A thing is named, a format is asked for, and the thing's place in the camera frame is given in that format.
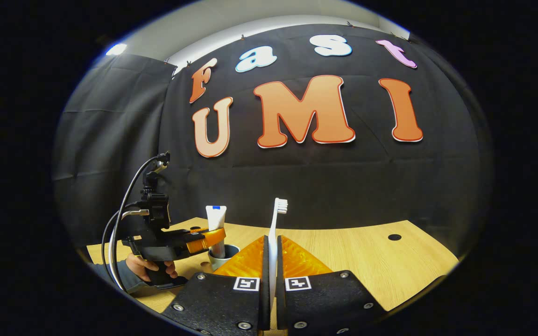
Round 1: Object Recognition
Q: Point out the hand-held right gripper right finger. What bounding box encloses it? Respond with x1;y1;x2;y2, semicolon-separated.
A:
276;235;388;334

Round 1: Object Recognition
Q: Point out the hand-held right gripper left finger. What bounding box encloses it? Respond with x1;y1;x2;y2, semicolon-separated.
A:
162;235;270;334

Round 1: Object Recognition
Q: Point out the white toothpaste tube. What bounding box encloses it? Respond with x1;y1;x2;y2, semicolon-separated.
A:
205;205;227;259

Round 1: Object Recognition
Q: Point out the light green cup wooden handle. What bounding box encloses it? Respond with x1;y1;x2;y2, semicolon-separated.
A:
200;244;241;273

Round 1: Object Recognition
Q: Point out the white toothbrush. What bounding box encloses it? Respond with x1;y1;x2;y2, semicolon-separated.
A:
268;197;289;299

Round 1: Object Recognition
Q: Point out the wooden desktop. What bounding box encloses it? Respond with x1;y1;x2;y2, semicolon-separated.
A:
86;217;459;332

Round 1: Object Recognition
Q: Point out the black backdrop cloth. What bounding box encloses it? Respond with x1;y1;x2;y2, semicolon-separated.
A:
53;23;494;262

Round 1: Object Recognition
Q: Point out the white cable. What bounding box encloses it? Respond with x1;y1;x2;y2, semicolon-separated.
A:
107;209;150;292

